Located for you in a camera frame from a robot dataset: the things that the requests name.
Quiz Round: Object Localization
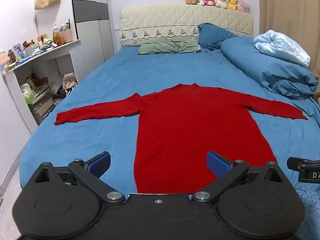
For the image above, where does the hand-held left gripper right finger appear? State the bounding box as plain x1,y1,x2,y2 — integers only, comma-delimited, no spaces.
191,151,292,205

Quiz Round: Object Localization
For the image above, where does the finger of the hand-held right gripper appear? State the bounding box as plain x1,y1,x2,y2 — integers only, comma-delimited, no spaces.
287,156,320,171

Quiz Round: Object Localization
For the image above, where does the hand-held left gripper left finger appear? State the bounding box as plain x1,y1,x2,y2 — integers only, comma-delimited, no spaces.
29,151,126,205

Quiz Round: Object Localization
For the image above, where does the red knit sweater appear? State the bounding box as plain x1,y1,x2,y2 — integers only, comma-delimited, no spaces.
54,83,308,195

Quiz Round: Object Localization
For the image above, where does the blue fluffy rug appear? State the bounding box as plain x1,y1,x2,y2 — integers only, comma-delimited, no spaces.
294,184,320,240

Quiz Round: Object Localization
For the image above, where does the blue bed sheet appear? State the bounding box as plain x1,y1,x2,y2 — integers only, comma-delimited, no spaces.
19,36,320,195

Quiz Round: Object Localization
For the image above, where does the clear plastic storage drawer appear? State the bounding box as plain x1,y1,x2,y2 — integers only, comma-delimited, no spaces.
27,85,56,126

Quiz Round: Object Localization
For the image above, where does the beige cloth bag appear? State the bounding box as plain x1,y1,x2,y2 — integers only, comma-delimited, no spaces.
62,72,78,91

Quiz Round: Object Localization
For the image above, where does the green tissue pack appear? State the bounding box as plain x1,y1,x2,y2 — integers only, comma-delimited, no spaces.
21,83,38,105

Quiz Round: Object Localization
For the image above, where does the blue rolled duvet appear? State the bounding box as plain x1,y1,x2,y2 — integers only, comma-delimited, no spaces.
220,37,319,100

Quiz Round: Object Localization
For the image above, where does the light blue blanket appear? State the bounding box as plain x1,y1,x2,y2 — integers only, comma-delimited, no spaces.
253,29,311,68

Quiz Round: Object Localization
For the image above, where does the white shelf unit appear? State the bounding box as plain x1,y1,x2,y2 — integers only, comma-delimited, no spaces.
2,39,81,134

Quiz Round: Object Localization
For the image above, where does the green pillow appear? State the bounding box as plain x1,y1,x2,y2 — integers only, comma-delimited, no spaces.
138,38,201,55

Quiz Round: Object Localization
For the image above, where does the blue pillow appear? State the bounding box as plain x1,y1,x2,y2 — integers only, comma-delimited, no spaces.
197,22,239,50

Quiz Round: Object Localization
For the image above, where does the brown teddy bear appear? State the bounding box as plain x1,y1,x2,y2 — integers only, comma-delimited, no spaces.
53,33,66,46

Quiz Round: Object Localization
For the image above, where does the wicker basket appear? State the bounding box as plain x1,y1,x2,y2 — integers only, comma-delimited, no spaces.
59,27,73,43

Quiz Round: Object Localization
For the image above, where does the white and grey wardrobe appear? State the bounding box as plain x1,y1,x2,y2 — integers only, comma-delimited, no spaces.
71,0,116,82

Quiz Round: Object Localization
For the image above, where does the blue picture card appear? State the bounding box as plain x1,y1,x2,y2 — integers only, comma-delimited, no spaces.
12,44,27,59

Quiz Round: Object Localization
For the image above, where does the cream quilted headboard cover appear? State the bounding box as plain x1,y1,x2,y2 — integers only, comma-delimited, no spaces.
119,4,254,48

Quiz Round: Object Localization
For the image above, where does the beige curtain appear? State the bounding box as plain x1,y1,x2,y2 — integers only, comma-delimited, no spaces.
257,0,320,80

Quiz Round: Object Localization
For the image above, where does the row of plush toys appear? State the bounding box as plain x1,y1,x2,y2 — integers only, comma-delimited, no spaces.
185,0,250,13

